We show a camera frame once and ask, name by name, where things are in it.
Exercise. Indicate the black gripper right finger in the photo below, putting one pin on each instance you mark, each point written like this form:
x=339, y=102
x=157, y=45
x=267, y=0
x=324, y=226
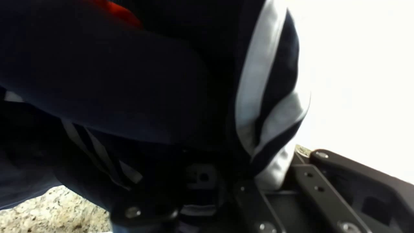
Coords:
x=337, y=202

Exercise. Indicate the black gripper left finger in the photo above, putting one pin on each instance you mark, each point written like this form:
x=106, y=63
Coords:
x=194, y=202

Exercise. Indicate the navy jacket with white stripes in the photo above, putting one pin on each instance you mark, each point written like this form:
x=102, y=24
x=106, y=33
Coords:
x=108, y=85

